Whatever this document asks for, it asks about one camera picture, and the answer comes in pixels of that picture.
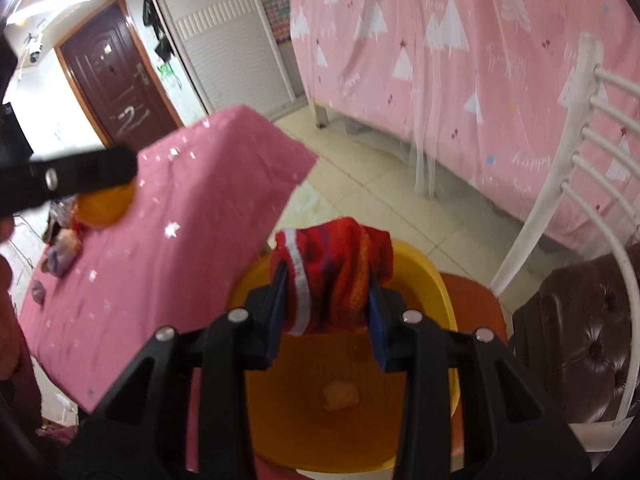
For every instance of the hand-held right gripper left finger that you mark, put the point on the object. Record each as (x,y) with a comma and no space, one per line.
(277,320)

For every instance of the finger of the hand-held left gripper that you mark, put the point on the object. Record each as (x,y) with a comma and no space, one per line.
(90,172)

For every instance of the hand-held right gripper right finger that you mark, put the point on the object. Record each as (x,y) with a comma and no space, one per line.
(380,330)

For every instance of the yellow plastic basin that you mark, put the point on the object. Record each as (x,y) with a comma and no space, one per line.
(310,375)

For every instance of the red striped cloth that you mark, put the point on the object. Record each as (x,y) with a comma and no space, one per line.
(330,270)

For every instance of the person's left forearm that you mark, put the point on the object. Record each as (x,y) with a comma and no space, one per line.
(12,330)

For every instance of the crumpled tissue piece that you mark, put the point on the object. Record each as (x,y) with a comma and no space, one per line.
(341,396)

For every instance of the orange stool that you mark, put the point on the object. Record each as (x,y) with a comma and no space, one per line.
(475,300)

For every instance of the brown door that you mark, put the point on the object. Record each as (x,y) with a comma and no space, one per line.
(115,75)

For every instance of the pink star-print tablecloth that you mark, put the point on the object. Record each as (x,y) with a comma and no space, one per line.
(200,195)

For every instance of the small purple crumpled wrapper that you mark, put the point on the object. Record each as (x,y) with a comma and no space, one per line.
(38,291)

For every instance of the ceiling lamp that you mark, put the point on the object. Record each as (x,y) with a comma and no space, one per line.
(50,5)

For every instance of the black hanging clothes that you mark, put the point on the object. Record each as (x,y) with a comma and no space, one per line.
(149,10)

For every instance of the white metal chair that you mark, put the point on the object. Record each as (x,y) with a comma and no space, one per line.
(530,230)

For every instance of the white louvred wardrobe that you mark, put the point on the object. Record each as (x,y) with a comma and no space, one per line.
(230,50)

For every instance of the brown leather seat cushion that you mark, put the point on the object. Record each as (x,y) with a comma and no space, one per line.
(575,330)

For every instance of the pink tree-print curtain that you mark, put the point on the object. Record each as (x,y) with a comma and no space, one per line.
(450,85)

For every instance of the white security camera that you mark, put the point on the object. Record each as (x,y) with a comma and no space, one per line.
(34,55)

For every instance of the colourful wall poster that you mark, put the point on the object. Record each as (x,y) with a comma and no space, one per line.
(275,10)

